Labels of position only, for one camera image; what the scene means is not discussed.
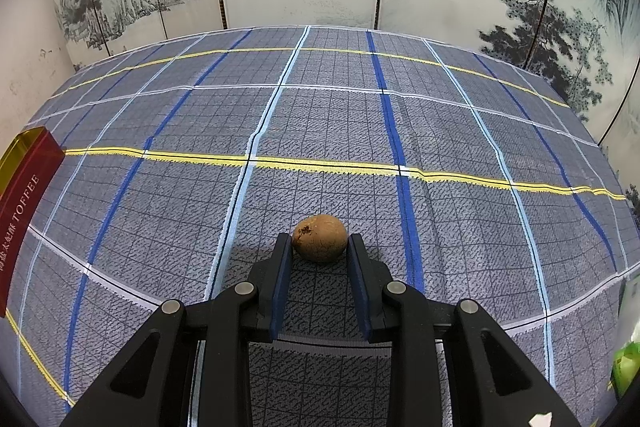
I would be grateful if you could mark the red and gold tin box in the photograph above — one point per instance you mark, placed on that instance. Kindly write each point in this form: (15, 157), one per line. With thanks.
(25, 207)

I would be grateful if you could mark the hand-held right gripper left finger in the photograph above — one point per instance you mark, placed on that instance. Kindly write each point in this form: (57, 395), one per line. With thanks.
(280, 287)

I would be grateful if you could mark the green plastic packet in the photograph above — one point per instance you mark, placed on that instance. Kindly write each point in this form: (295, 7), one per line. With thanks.
(627, 369)

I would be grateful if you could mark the small light brown fruit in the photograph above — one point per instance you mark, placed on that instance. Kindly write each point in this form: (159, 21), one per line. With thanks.
(320, 237)

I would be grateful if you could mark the blue plaid tablecloth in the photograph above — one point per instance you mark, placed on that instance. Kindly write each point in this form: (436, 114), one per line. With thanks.
(350, 132)

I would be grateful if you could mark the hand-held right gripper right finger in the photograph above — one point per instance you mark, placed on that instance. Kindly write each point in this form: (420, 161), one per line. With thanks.
(361, 287)

